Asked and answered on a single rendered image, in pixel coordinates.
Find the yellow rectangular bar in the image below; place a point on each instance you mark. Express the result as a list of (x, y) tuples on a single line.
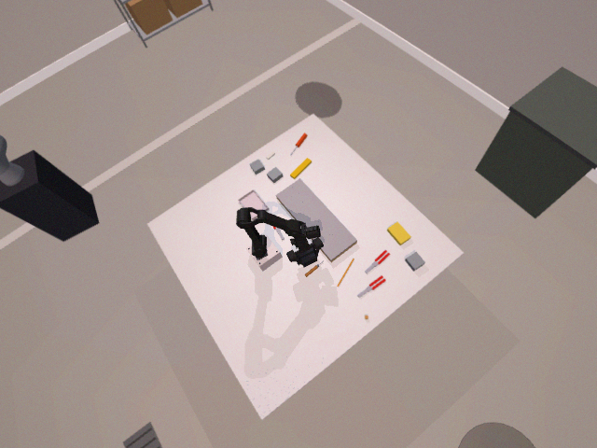
[(301, 168)]

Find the awl with wooden handle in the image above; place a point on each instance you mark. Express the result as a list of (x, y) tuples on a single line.
[(312, 270)]

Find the yellow flat block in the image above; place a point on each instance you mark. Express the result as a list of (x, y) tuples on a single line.
[(399, 234)]

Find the orange-handled awl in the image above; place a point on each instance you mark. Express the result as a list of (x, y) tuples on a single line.
[(299, 142)]

